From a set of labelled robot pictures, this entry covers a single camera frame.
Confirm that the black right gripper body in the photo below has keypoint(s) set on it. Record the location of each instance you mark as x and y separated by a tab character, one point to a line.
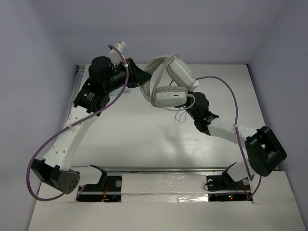
193	113

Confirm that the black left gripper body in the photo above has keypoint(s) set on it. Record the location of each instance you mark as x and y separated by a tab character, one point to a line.
131	72

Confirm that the white over-ear headphones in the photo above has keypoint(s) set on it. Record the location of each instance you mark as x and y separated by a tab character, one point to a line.
172	85

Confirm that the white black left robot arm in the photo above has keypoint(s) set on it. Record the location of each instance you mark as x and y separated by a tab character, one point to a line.
54	168

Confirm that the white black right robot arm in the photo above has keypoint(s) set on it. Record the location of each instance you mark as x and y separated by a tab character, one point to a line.
260	149

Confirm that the teal cat-ear headphones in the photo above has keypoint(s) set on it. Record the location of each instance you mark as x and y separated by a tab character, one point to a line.
117	91

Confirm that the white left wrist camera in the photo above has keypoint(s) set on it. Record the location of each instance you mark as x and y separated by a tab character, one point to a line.
117	51

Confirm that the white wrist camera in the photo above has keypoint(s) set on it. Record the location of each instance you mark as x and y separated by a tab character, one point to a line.
194	86
117	51

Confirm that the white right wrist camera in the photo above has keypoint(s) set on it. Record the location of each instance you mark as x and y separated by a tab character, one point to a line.
194	86

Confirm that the aluminium rail at table front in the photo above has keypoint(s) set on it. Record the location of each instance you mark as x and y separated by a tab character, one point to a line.
136	168

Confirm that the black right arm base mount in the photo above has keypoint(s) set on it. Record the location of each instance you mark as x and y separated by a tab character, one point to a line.
222	188

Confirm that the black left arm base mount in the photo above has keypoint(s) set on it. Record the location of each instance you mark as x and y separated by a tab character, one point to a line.
107	189

